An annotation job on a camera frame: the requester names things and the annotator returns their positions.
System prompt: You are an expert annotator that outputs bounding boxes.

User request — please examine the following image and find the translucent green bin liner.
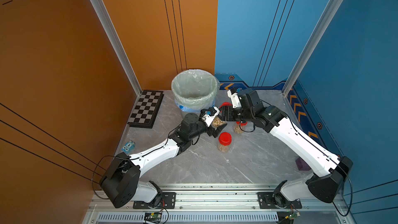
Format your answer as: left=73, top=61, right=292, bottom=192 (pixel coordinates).
left=171, top=69, right=220, bottom=114

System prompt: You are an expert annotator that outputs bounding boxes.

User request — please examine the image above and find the left green circuit board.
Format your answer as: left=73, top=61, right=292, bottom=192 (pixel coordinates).
left=143, top=212, right=163, bottom=224

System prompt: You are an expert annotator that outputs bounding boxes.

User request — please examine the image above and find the purple block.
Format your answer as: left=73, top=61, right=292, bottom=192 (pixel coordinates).
left=295, top=157, right=311, bottom=171

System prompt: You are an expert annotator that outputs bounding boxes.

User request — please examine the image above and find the peanut jar back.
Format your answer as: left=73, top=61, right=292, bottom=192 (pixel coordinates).
left=233, top=125, right=245, bottom=134

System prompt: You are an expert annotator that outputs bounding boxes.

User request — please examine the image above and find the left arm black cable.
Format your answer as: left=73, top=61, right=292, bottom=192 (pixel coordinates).
left=91, top=124, right=184, bottom=200

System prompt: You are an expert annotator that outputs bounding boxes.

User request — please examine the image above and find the small blue toy block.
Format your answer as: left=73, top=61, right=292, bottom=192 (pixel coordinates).
left=121, top=141, right=135, bottom=155

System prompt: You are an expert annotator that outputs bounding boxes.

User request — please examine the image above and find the red lid of jar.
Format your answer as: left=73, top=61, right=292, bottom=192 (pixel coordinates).
left=236, top=121, right=247, bottom=127
left=218, top=132, right=232, bottom=146
left=219, top=102, right=233, bottom=109

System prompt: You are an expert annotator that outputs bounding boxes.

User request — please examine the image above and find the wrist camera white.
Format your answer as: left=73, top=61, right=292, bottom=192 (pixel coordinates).
left=227, top=87, right=241, bottom=108
left=201, top=107, right=220, bottom=127

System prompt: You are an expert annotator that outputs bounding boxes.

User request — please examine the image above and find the red lid of back jar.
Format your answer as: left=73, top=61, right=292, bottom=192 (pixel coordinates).
left=236, top=121, right=247, bottom=127

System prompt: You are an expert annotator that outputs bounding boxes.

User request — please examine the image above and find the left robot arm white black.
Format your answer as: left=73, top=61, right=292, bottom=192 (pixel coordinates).
left=99, top=107, right=225, bottom=208

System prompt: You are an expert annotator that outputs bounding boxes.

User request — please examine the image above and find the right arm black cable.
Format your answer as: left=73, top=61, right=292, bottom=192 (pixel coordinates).
left=236, top=99, right=354, bottom=218

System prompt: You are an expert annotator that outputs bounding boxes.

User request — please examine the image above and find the right aluminium corner post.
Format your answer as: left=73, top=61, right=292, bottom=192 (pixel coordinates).
left=282, top=0, right=344, bottom=97

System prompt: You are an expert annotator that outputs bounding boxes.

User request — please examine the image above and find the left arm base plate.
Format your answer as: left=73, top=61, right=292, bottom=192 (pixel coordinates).
left=133, top=192, right=176, bottom=210

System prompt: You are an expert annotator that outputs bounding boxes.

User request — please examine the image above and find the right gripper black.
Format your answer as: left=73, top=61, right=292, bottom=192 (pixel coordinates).
left=214, top=105, right=255, bottom=123

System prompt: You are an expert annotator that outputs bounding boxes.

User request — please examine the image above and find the red lid of front jar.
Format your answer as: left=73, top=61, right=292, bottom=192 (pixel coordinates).
left=219, top=102, right=233, bottom=109

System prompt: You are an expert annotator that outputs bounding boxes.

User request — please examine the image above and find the aluminium corner post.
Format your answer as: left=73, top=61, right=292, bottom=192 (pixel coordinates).
left=90, top=0, right=142, bottom=95
left=282, top=0, right=344, bottom=97

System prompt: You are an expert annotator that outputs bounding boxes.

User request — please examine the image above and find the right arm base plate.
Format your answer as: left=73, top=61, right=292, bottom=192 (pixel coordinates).
left=257, top=192, right=302, bottom=210

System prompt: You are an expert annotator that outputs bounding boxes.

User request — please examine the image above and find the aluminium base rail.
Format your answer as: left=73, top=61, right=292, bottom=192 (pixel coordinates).
left=83, top=184, right=355, bottom=224

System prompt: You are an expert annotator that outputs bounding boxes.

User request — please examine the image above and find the peanut jar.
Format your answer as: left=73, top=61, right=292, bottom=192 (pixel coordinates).
left=233, top=125, right=245, bottom=134
left=211, top=116, right=226, bottom=128
left=218, top=143, right=230, bottom=152

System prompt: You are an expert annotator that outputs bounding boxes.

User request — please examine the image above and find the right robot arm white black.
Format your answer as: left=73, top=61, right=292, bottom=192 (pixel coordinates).
left=221, top=88, right=353, bottom=208

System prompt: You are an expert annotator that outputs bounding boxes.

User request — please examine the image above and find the left aluminium corner post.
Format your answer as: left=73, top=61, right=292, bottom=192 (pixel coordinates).
left=90, top=0, right=142, bottom=95

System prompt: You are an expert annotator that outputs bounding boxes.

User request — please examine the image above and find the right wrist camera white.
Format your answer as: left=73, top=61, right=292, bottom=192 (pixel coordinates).
left=227, top=87, right=241, bottom=108

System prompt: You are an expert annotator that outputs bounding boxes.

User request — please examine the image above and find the red lid of middle jar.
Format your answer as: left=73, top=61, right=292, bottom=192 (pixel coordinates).
left=218, top=132, right=232, bottom=146

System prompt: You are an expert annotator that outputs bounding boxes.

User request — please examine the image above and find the black white chessboard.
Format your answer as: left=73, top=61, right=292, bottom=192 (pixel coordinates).
left=127, top=90, right=164, bottom=129

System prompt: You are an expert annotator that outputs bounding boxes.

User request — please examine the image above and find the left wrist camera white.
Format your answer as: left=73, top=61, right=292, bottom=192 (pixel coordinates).
left=201, top=107, right=220, bottom=127

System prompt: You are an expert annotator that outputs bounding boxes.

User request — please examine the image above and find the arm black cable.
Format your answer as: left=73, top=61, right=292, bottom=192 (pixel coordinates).
left=91, top=124, right=184, bottom=200
left=236, top=99, right=354, bottom=218

